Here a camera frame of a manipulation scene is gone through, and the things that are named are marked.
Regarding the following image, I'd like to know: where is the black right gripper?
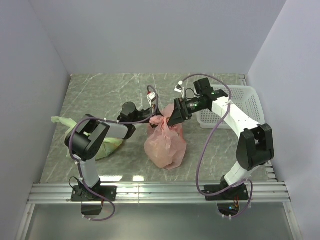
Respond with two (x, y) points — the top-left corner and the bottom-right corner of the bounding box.
(167, 97), (207, 127)

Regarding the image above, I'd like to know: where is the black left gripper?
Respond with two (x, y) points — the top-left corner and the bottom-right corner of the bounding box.
(131, 104), (169, 129)

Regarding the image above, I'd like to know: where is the pink plastic bag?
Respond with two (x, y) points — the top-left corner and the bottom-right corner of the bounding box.
(144, 104), (187, 170)

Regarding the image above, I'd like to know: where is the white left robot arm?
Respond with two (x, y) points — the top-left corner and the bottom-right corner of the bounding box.
(64, 102), (159, 201)

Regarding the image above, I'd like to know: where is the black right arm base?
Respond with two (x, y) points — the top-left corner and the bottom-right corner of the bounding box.
(202, 183), (249, 201)

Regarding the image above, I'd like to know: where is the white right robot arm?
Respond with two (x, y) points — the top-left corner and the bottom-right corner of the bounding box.
(167, 73), (274, 200)

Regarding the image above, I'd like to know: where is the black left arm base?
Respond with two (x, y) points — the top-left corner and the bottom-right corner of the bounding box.
(70, 185), (118, 202)

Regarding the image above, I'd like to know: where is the tied green plastic bag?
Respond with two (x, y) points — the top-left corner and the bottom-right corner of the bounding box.
(51, 116), (123, 161)

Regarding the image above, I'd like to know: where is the white perforated plastic basket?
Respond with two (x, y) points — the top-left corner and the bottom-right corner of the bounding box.
(196, 85), (265, 129)

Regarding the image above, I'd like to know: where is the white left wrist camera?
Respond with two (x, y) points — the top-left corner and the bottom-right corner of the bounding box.
(147, 91), (158, 107)

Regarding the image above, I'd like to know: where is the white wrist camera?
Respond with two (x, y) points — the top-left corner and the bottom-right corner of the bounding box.
(174, 80), (185, 99)
(147, 91), (158, 107)

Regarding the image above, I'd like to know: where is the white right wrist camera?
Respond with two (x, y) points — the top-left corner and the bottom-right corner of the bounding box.
(174, 80), (185, 99)

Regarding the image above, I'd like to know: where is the aluminium front rail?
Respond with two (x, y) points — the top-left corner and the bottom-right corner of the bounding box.
(27, 182), (291, 204)

